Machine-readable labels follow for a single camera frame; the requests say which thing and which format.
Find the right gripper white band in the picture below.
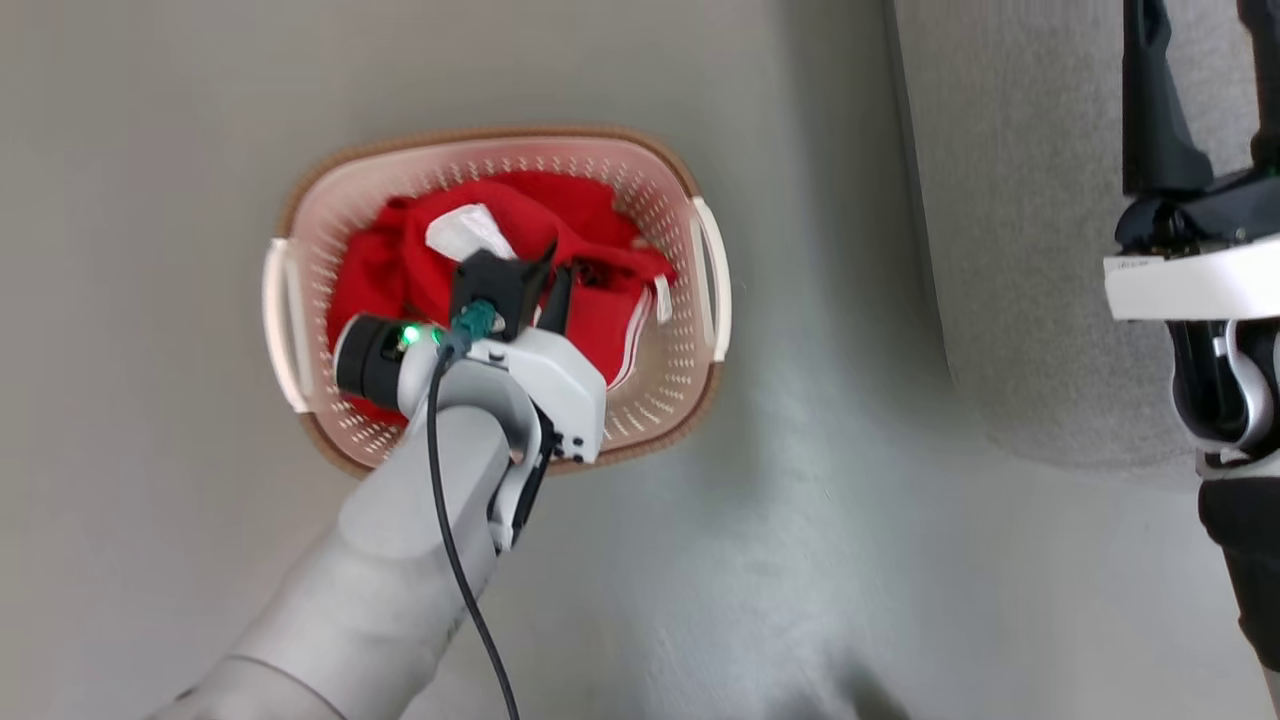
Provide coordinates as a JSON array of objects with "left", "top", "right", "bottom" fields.
[{"left": 1103, "top": 0, "right": 1280, "bottom": 323}]

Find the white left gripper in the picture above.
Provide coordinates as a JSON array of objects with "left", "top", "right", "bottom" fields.
[{"left": 468, "top": 243, "right": 609, "bottom": 467}]

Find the red clothing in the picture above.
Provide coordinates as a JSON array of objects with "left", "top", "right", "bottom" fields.
[{"left": 326, "top": 170, "right": 679, "bottom": 429}]

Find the cream perforated laundry basket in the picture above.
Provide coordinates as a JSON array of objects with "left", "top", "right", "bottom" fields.
[{"left": 262, "top": 126, "right": 733, "bottom": 479}]

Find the white fabric piece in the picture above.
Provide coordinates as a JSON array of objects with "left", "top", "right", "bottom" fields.
[{"left": 425, "top": 204, "right": 519, "bottom": 263}]

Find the grey fabric sofa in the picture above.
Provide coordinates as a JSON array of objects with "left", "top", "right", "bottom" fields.
[{"left": 885, "top": 0, "right": 1280, "bottom": 471}]

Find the black cable with teal plug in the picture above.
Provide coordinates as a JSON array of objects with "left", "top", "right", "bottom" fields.
[{"left": 426, "top": 298, "right": 521, "bottom": 720}]

